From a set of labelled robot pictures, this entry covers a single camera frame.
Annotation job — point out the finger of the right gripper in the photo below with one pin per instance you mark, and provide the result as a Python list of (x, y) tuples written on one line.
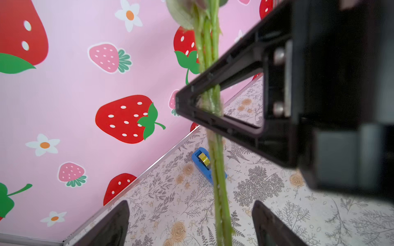
[(260, 116)]

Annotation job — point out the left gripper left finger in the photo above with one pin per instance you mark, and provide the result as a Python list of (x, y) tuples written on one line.
[(111, 230)]

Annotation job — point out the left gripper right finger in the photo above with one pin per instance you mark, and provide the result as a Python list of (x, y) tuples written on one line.
[(270, 230)]

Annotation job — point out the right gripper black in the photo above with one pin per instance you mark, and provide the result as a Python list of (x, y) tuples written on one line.
[(343, 95)]

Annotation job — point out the pink flower bouquet green stems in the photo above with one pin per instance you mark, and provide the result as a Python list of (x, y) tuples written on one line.
[(202, 17)]

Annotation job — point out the blue tape dispenser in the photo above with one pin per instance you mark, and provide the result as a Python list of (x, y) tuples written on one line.
[(202, 160)]

